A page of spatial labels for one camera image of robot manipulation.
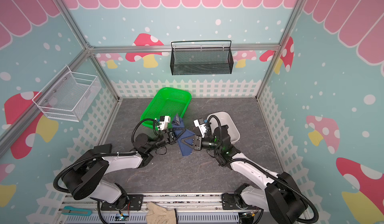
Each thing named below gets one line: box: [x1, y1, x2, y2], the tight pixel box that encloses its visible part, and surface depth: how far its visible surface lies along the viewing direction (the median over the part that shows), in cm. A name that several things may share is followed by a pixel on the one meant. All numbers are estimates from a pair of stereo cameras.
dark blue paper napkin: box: [172, 113, 195, 157], surface depth 71 cm
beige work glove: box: [145, 202, 177, 224], surface depth 72 cm
